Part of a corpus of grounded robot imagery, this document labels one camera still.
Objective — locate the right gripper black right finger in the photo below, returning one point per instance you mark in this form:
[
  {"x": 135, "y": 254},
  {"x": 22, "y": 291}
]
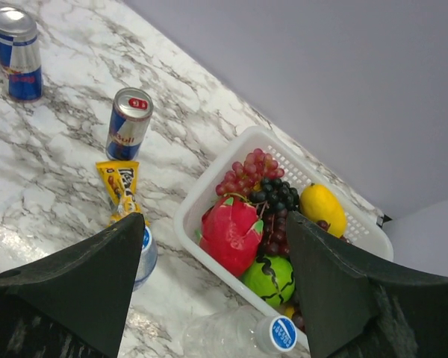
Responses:
[{"x": 355, "y": 304}]

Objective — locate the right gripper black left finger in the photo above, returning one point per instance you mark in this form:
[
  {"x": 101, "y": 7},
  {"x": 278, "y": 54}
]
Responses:
[{"x": 73, "y": 303}]

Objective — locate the blue label plastic bottle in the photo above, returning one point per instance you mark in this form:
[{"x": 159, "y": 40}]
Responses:
[{"x": 147, "y": 263}]

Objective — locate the blue bottle cap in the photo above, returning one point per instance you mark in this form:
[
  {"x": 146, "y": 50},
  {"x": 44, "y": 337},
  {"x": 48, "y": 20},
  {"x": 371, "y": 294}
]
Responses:
[
  {"x": 275, "y": 335},
  {"x": 147, "y": 238}
]

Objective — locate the clear plastic bottle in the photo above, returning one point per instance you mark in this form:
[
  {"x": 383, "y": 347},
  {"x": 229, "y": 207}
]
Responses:
[{"x": 227, "y": 334}]

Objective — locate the small yellow lemon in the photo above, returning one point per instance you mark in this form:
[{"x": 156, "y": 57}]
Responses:
[{"x": 289, "y": 310}]

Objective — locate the green toy fruit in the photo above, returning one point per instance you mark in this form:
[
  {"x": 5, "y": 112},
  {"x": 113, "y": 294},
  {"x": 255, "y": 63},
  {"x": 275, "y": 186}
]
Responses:
[{"x": 271, "y": 279}]

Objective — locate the dark red grape bunch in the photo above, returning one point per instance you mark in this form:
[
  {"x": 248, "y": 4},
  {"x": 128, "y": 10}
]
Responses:
[{"x": 274, "y": 240}]

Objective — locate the yellow mango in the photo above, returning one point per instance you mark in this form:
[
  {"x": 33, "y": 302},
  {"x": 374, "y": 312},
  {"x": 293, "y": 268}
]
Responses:
[{"x": 318, "y": 203}]

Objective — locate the yellow snack packet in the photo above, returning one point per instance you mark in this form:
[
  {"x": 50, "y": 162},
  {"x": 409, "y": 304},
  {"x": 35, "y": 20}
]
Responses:
[{"x": 120, "y": 180}]

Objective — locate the black grape bunch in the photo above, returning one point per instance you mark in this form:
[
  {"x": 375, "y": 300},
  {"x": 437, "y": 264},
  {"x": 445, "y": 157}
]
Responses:
[{"x": 276, "y": 195}]

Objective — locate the red dragon fruit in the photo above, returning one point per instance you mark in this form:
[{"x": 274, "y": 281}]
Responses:
[{"x": 230, "y": 233}]

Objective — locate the red grape bunch left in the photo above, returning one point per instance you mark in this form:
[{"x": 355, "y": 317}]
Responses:
[{"x": 244, "y": 177}]

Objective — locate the right blue energy drink can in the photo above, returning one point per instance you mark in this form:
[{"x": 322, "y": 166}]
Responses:
[{"x": 130, "y": 117}]

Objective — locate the blue energy drink can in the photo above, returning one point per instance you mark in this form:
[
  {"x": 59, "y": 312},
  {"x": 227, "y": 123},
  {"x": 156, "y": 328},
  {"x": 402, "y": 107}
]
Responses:
[
  {"x": 130, "y": 117},
  {"x": 20, "y": 60}
]

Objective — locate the left blue energy drink can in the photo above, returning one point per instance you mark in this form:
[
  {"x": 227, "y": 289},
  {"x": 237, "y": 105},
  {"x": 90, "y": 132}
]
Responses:
[{"x": 20, "y": 60}]

